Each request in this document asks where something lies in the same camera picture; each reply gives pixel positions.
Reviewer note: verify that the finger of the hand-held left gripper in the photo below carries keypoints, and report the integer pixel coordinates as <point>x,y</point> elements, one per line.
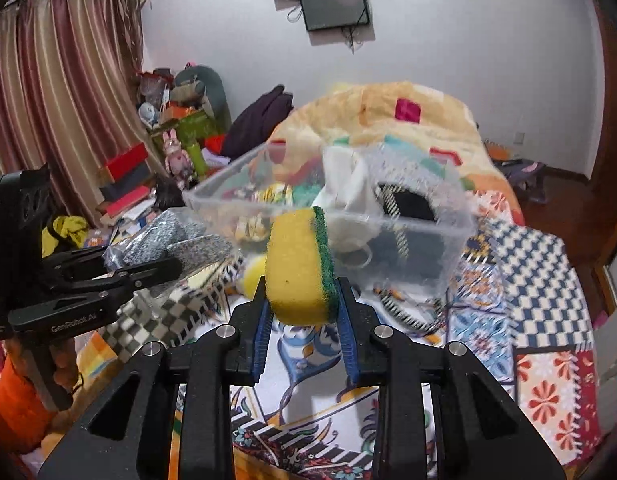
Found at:
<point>138,270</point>
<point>103,296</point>

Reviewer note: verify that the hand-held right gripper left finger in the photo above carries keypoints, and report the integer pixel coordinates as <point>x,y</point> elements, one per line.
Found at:
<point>262,332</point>

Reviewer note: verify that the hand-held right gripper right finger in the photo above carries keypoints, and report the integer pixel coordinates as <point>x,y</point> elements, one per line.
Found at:
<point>346,332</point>

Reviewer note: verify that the grey knitted cloth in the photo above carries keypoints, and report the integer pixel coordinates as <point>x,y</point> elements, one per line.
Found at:
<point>188,247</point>

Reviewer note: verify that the yellow green sponge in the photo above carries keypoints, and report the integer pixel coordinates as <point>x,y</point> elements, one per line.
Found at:
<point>293,270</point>

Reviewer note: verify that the clear plastic box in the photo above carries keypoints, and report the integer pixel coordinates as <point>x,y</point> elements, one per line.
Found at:
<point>413,250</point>

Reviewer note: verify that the person's left forearm orange sleeve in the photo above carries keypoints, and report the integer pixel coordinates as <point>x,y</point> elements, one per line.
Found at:
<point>13,400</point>

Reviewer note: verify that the person's left hand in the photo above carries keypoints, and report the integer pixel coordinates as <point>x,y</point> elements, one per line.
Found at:
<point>64,362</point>

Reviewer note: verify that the yellow ball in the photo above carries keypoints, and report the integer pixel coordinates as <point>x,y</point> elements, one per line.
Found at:
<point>253,275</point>

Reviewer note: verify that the black yellow striped cloth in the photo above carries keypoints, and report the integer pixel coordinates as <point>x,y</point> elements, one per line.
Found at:
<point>253,227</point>

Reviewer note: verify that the pink plush rabbit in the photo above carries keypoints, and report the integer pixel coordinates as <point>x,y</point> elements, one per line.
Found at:
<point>177,157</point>

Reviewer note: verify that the striped brown curtain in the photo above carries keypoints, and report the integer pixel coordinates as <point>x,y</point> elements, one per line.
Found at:
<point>53,85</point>

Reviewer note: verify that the white cloth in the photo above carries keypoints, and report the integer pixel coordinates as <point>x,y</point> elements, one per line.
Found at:
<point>348,185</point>

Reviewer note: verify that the green box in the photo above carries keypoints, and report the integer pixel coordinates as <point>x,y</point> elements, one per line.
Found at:
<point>198,127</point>

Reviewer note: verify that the patchwork printed blanket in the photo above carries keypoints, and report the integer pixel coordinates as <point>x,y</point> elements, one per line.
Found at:
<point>533,310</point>

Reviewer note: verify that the dark purple clothing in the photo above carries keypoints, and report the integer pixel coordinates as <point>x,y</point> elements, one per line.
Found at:
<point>258,120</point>

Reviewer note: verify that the grey green plush cushion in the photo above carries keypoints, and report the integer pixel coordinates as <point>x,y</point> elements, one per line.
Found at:
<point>208,87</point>

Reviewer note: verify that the yellow fleece blanket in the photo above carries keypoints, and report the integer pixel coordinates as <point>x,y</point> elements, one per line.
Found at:
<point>368,115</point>

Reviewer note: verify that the purple plastic stool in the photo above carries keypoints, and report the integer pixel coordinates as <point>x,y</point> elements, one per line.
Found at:
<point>528,177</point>

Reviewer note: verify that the small black monitor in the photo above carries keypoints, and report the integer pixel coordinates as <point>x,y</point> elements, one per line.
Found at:
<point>333,6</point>

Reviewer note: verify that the wall socket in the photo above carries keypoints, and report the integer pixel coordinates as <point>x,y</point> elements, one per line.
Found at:
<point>519,138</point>

